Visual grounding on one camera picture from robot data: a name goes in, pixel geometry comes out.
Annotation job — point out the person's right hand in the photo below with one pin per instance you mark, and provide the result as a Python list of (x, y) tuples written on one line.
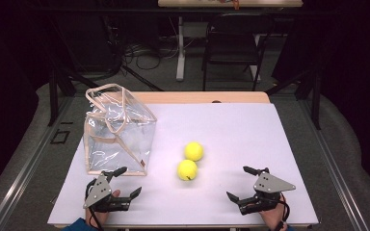
[(274, 218)]

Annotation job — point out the wooden table with white legs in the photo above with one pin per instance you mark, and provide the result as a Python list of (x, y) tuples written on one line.
[(180, 48)]

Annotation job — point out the person's left hand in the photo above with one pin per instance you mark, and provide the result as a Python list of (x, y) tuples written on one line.
[(98, 219)]

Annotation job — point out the yellow tennis ball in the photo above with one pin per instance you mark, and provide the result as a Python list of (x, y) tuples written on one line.
[(194, 151), (187, 169)]

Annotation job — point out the black metal stand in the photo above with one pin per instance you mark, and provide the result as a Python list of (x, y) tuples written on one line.
[(53, 96), (316, 102)]

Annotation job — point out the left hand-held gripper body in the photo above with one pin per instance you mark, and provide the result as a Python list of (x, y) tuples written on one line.
[(100, 192)]

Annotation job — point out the black folding chair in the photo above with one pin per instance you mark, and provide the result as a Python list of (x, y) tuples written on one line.
[(231, 48)]

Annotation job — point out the small orange object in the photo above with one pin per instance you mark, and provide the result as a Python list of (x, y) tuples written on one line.
[(235, 4)]

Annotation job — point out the clear plastic tote bag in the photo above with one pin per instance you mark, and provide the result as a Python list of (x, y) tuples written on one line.
[(122, 141)]

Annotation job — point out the aluminium floor rail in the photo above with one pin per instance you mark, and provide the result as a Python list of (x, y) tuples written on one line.
[(334, 173), (25, 166)]

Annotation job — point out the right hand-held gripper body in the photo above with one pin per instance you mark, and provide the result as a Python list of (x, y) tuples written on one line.
[(271, 184)]

